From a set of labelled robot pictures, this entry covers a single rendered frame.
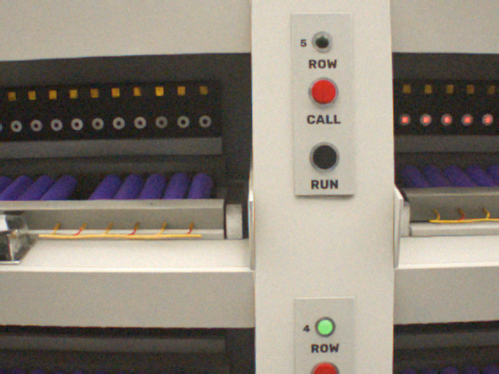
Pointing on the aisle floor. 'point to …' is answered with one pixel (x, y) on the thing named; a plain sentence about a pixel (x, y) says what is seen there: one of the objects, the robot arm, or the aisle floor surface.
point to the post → (261, 162)
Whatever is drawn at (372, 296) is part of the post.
